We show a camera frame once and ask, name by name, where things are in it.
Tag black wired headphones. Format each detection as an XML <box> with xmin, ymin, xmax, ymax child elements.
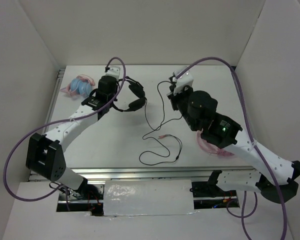
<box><xmin>112</xmin><ymin>76</ymin><xmax>183</xmax><ymax>167</ymax></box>

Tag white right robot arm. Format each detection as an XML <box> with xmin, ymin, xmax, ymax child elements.
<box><xmin>167</xmin><ymin>84</ymin><xmax>300</xmax><ymax>204</ymax></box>

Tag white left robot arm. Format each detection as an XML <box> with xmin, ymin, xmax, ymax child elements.
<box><xmin>25</xmin><ymin>75</ymin><xmax>119</xmax><ymax>200</ymax></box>

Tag blue pink headphones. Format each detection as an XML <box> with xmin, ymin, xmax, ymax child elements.
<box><xmin>59</xmin><ymin>74</ymin><xmax>96</xmax><ymax>98</ymax></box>

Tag white foil-edged cover board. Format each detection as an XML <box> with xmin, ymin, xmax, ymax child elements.
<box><xmin>103</xmin><ymin>179</ymin><xmax>195</xmax><ymax>217</ymax></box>

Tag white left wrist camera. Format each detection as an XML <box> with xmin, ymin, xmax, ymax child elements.
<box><xmin>105</xmin><ymin>66</ymin><xmax>121</xmax><ymax>80</ymax></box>

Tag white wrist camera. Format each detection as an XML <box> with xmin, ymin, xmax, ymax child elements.
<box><xmin>105</xmin><ymin>66</ymin><xmax>121</xmax><ymax>80</ymax></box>
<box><xmin>172</xmin><ymin>66</ymin><xmax>194</xmax><ymax>96</ymax></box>

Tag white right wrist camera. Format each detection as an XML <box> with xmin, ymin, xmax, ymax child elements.
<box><xmin>172</xmin><ymin>66</ymin><xmax>194</xmax><ymax>96</ymax></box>

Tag aluminium left side rail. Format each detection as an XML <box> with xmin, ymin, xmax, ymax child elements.
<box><xmin>44</xmin><ymin>68</ymin><xmax>66</xmax><ymax>125</ymax></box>

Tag pink coiled cable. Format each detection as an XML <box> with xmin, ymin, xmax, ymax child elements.
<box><xmin>195</xmin><ymin>129</ymin><xmax>237</xmax><ymax>159</ymax></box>

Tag aluminium front rail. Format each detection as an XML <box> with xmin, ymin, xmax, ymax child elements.
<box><xmin>73</xmin><ymin>166</ymin><xmax>254</xmax><ymax>182</ymax></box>

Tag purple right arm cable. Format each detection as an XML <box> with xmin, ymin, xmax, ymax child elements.
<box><xmin>179</xmin><ymin>57</ymin><xmax>287</xmax><ymax>240</ymax></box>

